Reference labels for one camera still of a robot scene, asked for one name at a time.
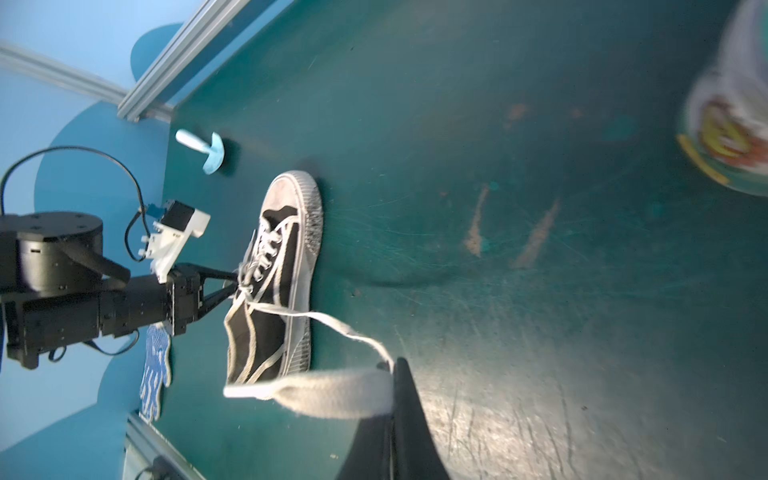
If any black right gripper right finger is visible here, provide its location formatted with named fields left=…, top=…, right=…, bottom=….
left=391, top=358, right=450, bottom=479

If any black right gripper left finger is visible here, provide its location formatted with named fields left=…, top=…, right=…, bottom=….
left=336, top=416, right=392, bottom=480

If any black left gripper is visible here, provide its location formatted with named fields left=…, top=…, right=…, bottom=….
left=99, top=264, right=238, bottom=337

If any white shoelace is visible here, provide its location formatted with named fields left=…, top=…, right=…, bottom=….
left=223, top=265, right=396, bottom=419

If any black white canvas sneaker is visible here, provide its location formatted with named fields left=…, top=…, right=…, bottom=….
left=224, top=170, right=324, bottom=385

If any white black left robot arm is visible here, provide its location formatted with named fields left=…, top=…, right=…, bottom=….
left=1, top=212, right=237, bottom=370

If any blue dotted work glove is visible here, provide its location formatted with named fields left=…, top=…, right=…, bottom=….
left=139, top=323, right=172, bottom=424

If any light blue toy shovel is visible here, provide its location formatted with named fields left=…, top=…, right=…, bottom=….
left=175, top=129, right=225, bottom=175

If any printed paper cup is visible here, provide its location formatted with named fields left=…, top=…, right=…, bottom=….
left=676, top=1, right=767, bottom=197

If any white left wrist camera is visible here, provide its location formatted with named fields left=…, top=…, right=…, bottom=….
left=139, top=200, right=211, bottom=284

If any aluminium front rail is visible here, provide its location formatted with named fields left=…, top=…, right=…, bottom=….
left=122, top=413, right=205, bottom=480

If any aluminium left frame post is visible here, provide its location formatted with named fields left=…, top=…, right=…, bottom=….
left=0, top=41, right=175, bottom=124

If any aluminium back frame bar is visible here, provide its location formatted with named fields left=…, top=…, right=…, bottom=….
left=117, top=0, right=250, bottom=122

